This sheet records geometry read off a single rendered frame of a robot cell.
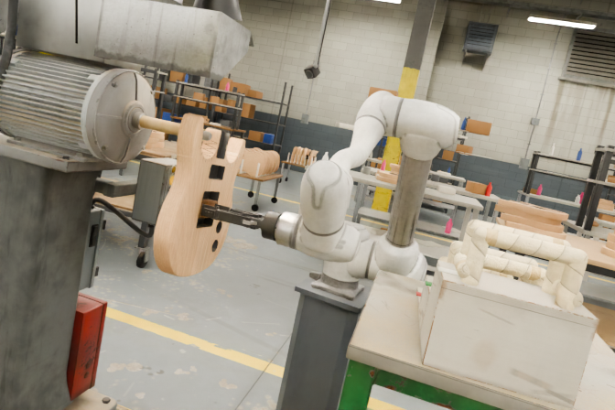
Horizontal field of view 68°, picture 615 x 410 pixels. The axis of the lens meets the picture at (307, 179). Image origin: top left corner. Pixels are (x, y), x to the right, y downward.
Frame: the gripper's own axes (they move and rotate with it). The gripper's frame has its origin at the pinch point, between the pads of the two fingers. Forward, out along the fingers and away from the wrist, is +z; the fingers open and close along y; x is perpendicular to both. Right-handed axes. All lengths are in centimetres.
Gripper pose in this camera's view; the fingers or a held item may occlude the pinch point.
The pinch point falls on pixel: (210, 210)
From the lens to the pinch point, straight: 127.0
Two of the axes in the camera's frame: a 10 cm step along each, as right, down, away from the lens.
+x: 2.2, -9.8, 0.0
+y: 2.3, 0.5, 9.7
